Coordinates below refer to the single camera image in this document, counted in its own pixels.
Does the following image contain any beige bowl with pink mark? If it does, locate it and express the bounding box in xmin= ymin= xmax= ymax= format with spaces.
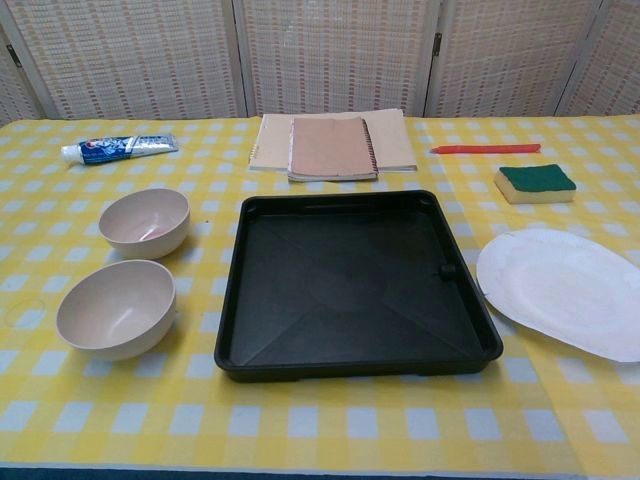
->
xmin=98 ymin=188 xmax=192 ymax=260

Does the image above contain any plain beige bowl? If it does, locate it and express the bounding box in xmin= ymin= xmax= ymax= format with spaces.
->
xmin=55 ymin=259 xmax=178 ymax=362

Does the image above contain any white paper plate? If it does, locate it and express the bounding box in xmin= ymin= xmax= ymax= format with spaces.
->
xmin=475 ymin=228 xmax=640 ymax=364

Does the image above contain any black plastic tray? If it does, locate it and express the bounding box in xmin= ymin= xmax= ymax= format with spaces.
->
xmin=213 ymin=189 xmax=504 ymax=384

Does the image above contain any small brown spiral notebook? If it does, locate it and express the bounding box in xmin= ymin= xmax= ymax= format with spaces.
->
xmin=287 ymin=116 xmax=379 ymax=183

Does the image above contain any large beige notebook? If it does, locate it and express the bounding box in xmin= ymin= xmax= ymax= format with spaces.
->
xmin=248 ymin=112 xmax=418 ymax=175

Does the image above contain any yellow white checkered tablecloth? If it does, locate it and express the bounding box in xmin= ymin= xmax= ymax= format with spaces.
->
xmin=0 ymin=115 xmax=640 ymax=474

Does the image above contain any red pen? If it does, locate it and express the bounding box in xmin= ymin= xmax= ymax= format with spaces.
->
xmin=431 ymin=142 xmax=542 ymax=156

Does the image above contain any green yellow sponge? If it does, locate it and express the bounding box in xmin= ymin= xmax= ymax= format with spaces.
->
xmin=493 ymin=164 xmax=578 ymax=205

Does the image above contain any blue white toothpaste tube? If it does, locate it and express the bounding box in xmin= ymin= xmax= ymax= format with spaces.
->
xmin=60 ymin=133 xmax=179 ymax=167

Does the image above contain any woven folding screen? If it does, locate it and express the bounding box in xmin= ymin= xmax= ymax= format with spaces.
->
xmin=0 ymin=0 xmax=640 ymax=129

